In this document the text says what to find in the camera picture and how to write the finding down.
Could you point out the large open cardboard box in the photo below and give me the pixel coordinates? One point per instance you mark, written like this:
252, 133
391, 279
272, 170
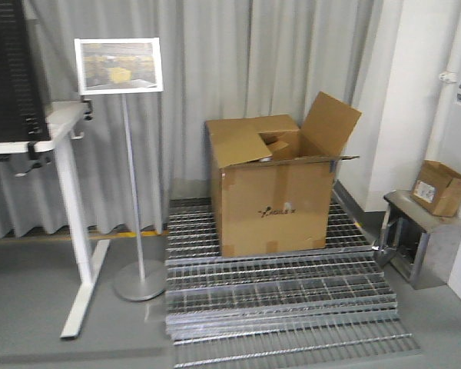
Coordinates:
272, 179

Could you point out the sign stand with picture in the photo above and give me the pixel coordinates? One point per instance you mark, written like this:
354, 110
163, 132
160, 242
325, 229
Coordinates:
123, 66

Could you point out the stack of metal gratings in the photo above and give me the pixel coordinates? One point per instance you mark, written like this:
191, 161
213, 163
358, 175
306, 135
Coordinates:
292, 309

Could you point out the white standing desk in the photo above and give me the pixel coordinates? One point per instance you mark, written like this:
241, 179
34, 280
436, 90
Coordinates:
89, 257

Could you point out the stainless steel box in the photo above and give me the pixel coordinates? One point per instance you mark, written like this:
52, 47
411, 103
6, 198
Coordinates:
422, 247

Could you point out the small cardboard box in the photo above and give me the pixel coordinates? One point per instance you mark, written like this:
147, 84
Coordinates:
437, 189

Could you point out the black server rack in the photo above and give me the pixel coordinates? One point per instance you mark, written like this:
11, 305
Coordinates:
24, 94

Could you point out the grey curtain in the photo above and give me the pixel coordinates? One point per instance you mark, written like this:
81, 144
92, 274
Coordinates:
220, 59

